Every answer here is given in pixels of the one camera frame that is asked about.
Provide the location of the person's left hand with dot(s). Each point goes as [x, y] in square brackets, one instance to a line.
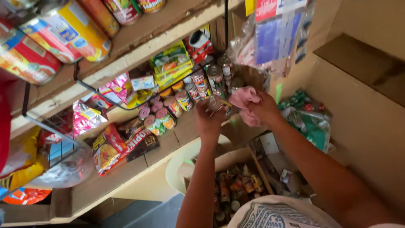
[207, 123]

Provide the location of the person's right hand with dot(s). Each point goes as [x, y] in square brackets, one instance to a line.
[267, 107]

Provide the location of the person's right fingers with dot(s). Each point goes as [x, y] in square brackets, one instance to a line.
[255, 106]

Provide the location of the person's left fingers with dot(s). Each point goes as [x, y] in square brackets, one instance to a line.
[205, 109]

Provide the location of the silver tin can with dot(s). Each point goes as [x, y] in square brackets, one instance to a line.
[217, 102]

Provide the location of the pink cleaning cloth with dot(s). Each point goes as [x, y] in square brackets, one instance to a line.
[243, 96]

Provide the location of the rows of small labelled cans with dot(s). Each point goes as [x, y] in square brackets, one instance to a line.
[177, 104]

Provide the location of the brown cardboard box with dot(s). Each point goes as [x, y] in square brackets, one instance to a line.
[272, 158]

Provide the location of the stack of green yellow packets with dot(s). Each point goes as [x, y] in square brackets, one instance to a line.
[172, 65]

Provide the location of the green plastic bag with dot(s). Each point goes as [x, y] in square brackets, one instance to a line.
[308, 122]

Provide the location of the cream plastic chair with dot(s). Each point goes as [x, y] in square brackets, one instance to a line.
[180, 164]

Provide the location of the red and white packet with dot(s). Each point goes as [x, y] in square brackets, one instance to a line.
[199, 44]

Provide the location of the yellow snack packet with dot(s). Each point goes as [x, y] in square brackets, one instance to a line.
[139, 96]

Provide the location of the small white blue box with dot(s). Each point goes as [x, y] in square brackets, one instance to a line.
[143, 83]

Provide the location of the red black coffee sachets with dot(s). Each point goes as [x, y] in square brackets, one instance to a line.
[140, 141]

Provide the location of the hanging clear plastic packets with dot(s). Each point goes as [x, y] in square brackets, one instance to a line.
[275, 34]

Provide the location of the heap of cans in carton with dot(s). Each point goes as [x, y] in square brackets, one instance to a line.
[235, 190]

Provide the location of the wooden shelf unit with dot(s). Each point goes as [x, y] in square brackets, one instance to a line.
[158, 34]

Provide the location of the pink foil sachet strip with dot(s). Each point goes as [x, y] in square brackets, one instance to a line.
[85, 117]
[115, 87]

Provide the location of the orange noodle packet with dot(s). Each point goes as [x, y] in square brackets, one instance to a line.
[107, 152]

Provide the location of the person's white printed shirt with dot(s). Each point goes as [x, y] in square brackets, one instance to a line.
[278, 213]

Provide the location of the clear plastic bag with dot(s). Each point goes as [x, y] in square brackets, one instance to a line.
[68, 169]

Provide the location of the row of large labelled cans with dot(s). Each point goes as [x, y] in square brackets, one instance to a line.
[66, 31]

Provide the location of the large yellow packet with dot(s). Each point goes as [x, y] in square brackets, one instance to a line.
[22, 161]

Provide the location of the orange printed packet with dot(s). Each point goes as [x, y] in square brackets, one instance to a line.
[27, 195]

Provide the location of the red plastic item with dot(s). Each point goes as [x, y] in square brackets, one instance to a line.
[4, 126]

